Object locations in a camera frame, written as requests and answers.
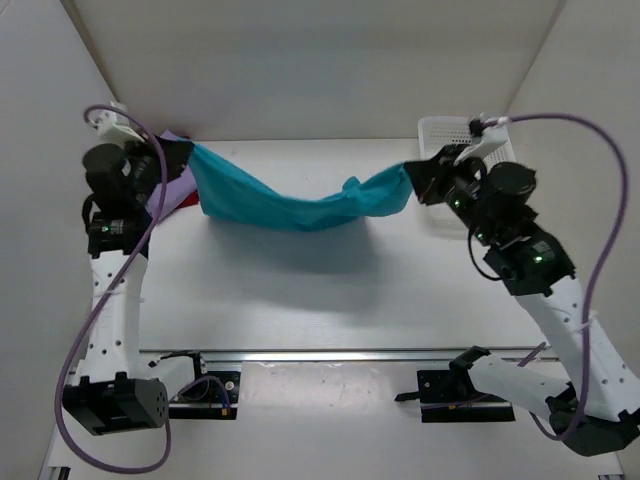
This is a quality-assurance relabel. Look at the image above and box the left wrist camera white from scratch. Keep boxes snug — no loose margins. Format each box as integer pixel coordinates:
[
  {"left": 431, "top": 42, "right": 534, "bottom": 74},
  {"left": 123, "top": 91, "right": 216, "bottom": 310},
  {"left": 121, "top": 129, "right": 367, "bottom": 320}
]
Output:
[{"left": 91, "top": 110, "right": 143, "bottom": 146}]

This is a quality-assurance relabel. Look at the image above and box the red t shirt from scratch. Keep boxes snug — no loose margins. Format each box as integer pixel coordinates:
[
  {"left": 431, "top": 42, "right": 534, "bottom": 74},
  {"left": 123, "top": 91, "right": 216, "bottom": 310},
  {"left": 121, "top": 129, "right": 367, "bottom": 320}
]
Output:
[{"left": 179, "top": 191, "right": 200, "bottom": 208}]

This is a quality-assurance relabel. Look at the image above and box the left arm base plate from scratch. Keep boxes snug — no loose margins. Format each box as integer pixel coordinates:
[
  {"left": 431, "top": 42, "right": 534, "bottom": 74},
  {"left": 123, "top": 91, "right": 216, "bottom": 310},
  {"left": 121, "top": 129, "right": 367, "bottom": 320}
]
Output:
[{"left": 169, "top": 363, "right": 242, "bottom": 421}]

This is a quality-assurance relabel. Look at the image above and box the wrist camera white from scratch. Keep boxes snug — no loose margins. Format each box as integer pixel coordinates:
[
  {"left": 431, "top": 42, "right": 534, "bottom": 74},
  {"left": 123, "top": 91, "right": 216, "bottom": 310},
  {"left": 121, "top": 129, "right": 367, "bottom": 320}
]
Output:
[
  {"left": 454, "top": 113, "right": 509, "bottom": 165},
  {"left": 91, "top": 110, "right": 143, "bottom": 146}
]

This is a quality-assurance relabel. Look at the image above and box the white plastic basket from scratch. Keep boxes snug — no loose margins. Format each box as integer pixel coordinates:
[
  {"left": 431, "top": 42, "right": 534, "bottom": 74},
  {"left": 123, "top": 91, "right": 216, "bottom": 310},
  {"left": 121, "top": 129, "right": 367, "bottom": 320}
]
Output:
[{"left": 418, "top": 116, "right": 516, "bottom": 240}]

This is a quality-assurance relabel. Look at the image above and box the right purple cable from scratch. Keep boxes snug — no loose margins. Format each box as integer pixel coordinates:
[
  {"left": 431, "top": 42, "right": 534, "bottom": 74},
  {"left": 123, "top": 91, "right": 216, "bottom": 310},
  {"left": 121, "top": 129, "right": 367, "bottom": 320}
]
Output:
[{"left": 499, "top": 112, "right": 629, "bottom": 442}]

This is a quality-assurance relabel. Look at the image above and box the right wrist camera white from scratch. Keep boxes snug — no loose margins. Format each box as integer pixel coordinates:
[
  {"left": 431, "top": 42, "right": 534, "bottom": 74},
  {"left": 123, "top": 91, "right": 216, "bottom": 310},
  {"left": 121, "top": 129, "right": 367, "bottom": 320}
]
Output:
[{"left": 454, "top": 113, "right": 509, "bottom": 165}]

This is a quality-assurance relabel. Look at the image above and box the purple cable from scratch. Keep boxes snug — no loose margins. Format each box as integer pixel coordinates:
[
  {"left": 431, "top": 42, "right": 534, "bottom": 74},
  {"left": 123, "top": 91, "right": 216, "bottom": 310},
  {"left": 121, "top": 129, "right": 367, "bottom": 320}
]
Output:
[
  {"left": 499, "top": 112, "right": 629, "bottom": 442},
  {"left": 53, "top": 104, "right": 173, "bottom": 474}
]

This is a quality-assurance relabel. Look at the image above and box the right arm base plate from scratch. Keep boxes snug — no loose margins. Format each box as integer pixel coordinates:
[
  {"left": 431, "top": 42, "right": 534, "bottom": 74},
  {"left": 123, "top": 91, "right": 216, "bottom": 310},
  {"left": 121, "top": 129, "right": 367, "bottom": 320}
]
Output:
[{"left": 394, "top": 370, "right": 515, "bottom": 424}]

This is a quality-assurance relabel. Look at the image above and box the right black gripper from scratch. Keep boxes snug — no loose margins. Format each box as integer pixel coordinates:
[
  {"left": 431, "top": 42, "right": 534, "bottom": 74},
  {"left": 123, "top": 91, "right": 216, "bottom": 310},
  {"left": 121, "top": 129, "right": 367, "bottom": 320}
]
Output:
[{"left": 402, "top": 145, "right": 496, "bottom": 247}]

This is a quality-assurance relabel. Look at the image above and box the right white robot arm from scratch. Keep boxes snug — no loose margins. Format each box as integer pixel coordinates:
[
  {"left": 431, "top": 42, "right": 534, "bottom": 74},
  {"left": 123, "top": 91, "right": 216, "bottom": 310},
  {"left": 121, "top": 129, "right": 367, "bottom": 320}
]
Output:
[{"left": 396, "top": 145, "right": 639, "bottom": 457}]

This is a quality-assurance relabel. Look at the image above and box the teal cloth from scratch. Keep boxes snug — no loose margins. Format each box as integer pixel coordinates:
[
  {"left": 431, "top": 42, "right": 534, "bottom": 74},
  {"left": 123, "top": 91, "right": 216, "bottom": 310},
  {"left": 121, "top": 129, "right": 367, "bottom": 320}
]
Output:
[{"left": 188, "top": 145, "right": 413, "bottom": 232}]

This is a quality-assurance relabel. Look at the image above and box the lilac t shirt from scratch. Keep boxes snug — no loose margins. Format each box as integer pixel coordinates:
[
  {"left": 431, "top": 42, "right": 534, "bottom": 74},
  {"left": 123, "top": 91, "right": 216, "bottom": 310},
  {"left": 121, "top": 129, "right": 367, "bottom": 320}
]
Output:
[{"left": 146, "top": 130, "right": 197, "bottom": 221}]

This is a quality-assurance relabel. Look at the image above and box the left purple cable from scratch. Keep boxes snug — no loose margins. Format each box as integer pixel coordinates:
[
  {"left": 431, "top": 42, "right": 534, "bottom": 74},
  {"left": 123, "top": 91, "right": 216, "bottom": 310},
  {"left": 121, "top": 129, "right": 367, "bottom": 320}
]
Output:
[{"left": 53, "top": 104, "right": 173, "bottom": 474}]

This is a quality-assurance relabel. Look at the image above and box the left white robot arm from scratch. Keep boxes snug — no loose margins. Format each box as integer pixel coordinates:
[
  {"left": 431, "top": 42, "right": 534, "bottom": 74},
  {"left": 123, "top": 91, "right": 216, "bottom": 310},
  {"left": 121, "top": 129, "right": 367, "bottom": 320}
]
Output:
[{"left": 62, "top": 140, "right": 210, "bottom": 436}]

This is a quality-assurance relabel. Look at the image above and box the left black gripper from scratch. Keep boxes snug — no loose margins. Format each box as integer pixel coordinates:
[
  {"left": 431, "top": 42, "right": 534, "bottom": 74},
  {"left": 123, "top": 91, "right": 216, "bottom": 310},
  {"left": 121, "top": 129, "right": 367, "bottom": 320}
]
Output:
[{"left": 120, "top": 128, "right": 194, "bottom": 207}]

